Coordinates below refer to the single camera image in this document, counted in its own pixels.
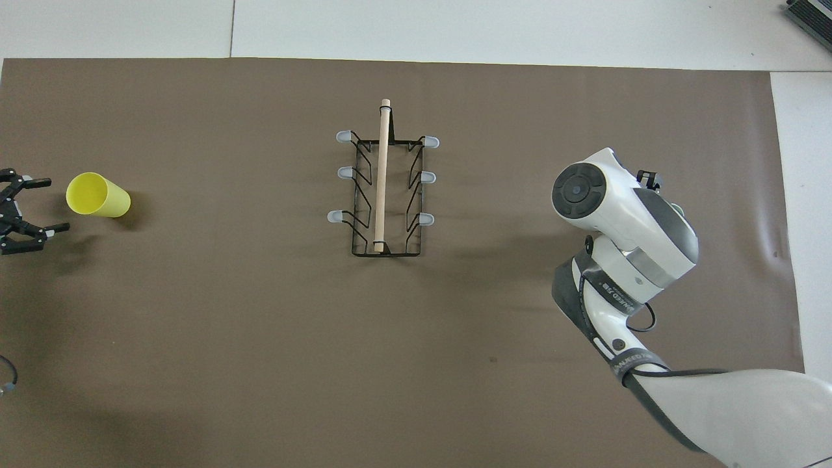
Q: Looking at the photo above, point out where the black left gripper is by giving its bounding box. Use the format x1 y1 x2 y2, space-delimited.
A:
0 168 71 255

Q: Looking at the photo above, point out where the yellow cup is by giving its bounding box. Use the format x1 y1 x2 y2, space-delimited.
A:
66 172 131 218

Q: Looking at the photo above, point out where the grey ribbed device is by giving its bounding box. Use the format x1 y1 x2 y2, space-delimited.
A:
783 0 832 34

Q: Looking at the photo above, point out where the brown paper mat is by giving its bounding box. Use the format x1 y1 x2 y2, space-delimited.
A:
0 57 818 468

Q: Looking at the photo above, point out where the black wire cup rack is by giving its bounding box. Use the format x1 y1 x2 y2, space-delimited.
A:
327 98 441 258

